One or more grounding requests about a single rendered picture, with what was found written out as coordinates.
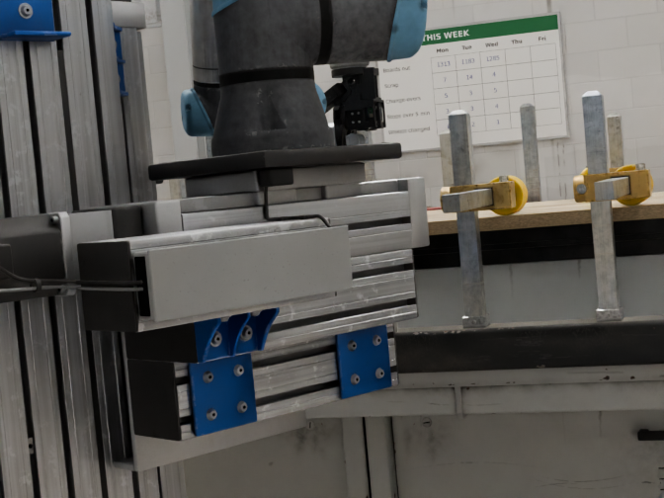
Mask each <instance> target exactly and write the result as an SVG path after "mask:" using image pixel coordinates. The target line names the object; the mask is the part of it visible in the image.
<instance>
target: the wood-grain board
mask: <svg viewBox="0 0 664 498"><path fill-rule="evenodd" d="M612 208H613V221H627V220H640V219H653V218H664V192H657V193H652V196H651V197H649V198H648V199H647V200H646V201H644V202H642V203H641V204H639V205H636V206H626V205H623V204H621V203H619V202H618V201H617V200H614V201H612ZM427 216H428V227H429V235H440V234H453V233H457V213H456V212H454V213H452V212H449V213H443V211H442V210H441V209H438V210H427ZM478 218H479V230H480V231H493V230H506V229H520V228H533V227H547V226H559V225H573V224H586V223H592V218H591V206H590V203H586V202H585V203H576V202H575V199H572V200H559V201H547V202H535V203H526V204H525V206H524V207H523V208H522V209H521V210H520V211H518V212H516V213H513V214H509V215H499V214H496V213H494V212H493V211H491V210H479V211H478Z"/></svg>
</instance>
